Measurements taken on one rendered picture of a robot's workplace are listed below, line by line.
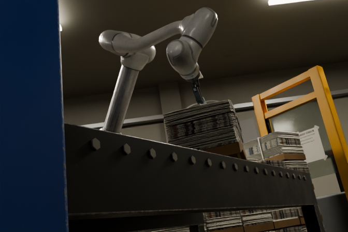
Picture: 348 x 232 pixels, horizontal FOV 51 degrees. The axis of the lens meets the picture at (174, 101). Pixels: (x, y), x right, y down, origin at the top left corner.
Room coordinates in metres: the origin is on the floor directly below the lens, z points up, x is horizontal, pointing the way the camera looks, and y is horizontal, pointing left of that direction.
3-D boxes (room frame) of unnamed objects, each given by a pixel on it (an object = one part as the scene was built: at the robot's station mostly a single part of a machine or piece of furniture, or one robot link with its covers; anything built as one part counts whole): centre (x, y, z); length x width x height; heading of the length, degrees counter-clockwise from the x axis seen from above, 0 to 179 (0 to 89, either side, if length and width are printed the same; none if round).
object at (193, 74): (1.44, -0.08, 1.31); 0.09 x 0.06 x 0.09; 75
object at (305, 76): (3.25, -1.05, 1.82); 0.75 x 0.06 x 0.06; 41
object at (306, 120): (3.26, -1.07, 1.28); 0.57 x 0.01 x 0.65; 41
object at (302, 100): (3.25, -1.05, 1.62); 0.75 x 0.06 x 0.06; 41
